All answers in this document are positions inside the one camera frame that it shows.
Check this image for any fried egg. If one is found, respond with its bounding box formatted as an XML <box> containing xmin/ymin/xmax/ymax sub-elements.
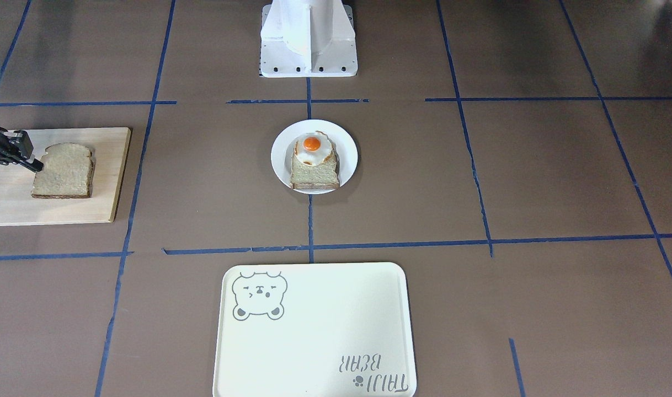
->
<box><xmin>292</xmin><ymin>131</ymin><xmax>334</xmax><ymax>167</ymax></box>

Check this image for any wooden cutting board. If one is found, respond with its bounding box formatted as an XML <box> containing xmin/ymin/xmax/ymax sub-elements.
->
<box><xmin>0</xmin><ymin>127</ymin><xmax>131</xmax><ymax>227</ymax></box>

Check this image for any cream bear tray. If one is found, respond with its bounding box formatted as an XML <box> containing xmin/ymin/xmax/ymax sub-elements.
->
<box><xmin>212</xmin><ymin>262</ymin><xmax>418</xmax><ymax>396</ymax></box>

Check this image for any white round plate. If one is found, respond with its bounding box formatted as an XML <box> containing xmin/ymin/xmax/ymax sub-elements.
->
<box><xmin>271</xmin><ymin>120</ymin><xmax>358</xmax><ymax>194</ymax></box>

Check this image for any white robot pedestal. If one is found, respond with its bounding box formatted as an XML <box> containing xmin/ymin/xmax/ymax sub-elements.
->
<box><xmin>259</xmin><ymin>1</ymin><xmax>359</xmax><ymax>78</ymax></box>

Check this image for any bread slice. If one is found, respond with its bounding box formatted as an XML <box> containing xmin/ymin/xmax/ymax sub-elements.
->
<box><xmin>288</xmin><ymin>149</ymin><xmax>341</xmax><ymax>190</ymax></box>
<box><xmin>31</xmin><ymin>142</ymin><xmax>95</xmax><ymax>199</ymax></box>

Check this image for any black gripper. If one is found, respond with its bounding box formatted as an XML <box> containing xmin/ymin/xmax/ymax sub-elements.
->
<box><xmin>0</xmin><ymin>127</ymin><xmax>44</xmax><ymax>173</ymax></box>

